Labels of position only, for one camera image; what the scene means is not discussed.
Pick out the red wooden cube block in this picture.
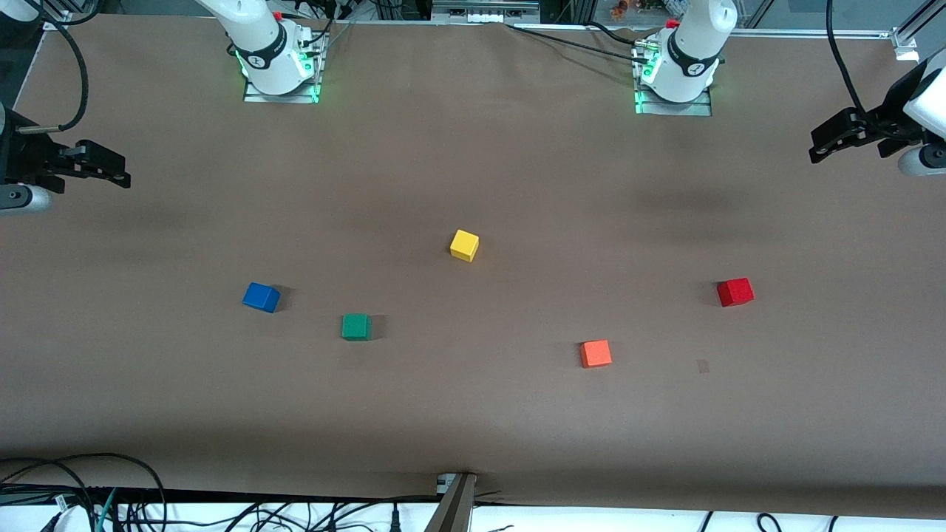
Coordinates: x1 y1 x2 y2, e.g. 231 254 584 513
717 278 755 308

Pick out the blue wooden cube block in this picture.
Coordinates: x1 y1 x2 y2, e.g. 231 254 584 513
242 282 282 314

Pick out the yellow wooden cube block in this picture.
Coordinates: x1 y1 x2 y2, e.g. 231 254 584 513
449 229 480 263

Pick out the white power strip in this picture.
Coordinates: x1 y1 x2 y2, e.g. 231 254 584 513
432 0 541 24

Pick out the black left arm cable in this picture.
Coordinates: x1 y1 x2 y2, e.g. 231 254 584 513
826 0 870 116

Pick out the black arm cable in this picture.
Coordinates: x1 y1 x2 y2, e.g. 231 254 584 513
826 0 870 116
15 0 90 134

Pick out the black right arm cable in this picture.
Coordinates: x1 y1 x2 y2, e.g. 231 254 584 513
15 0 90 134

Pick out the aluminium frame rail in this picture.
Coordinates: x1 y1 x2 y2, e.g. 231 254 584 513
739 27 946 42

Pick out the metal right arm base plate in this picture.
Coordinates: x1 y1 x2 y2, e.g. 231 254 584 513
243 33 321 104

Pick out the short black base cable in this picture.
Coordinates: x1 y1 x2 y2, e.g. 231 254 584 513
586 20 641 47

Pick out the long black base cable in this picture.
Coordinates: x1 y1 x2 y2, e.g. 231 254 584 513
506 24 651 64

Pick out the black looping floor cable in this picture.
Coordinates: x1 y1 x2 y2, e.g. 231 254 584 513
0 452 168 532

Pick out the teal floor cable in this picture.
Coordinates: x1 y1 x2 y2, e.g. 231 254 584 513
95 488 119 532

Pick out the aluminium table post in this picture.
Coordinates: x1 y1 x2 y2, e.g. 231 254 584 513
424 473 478 532

